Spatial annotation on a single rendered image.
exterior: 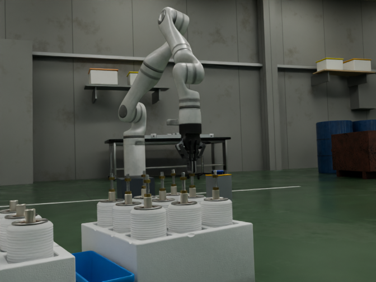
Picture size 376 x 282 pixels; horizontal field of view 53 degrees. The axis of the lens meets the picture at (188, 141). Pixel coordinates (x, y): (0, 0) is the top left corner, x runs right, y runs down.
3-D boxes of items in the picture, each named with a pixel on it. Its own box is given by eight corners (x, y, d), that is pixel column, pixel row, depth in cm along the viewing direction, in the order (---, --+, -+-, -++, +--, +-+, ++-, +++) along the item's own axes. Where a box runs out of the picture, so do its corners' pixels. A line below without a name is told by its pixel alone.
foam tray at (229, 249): (81, 279, 122) (80, 223, 122) (182, 257, 144) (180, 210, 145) (138, 320, 90) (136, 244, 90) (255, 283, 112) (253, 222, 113)
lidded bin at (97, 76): (115, 89, 738) (114, 74, 739) (118, 84, 698) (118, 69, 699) (88, 88, 722) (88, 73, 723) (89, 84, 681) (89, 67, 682)
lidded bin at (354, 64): (358, 75, 931) (358, 63, 932) (372, 71, 889) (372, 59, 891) (341, 74, 914) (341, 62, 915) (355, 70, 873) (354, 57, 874)
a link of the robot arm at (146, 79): (138, 59, 153) (155, 62, 160) (112, 113, 164) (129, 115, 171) (150, 70, 148) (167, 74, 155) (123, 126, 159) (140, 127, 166)
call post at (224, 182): (207, 259, 141) (205, 175, 142) (222, 255, 145) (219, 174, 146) (220, 263, 135) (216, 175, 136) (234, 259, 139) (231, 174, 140)
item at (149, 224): (175, 275, 101) (173, 207, 102) (149, 285, 94) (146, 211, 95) (150, 268, 107) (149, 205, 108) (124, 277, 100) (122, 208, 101)
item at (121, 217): (106, 268, 109) (104, 205, 110) (130, 260, 117) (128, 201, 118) (130, 273, 104) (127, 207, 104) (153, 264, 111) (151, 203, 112)
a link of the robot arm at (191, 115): (183, 126, 134) (183, 109, 134) (207, 123, 126) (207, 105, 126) (164, 125, 127) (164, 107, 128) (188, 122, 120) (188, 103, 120)
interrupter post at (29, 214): (23, 224, 84) (23, 208, 84) (34, 222, 85) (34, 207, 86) (25, 225, 82) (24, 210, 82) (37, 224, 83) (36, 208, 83)
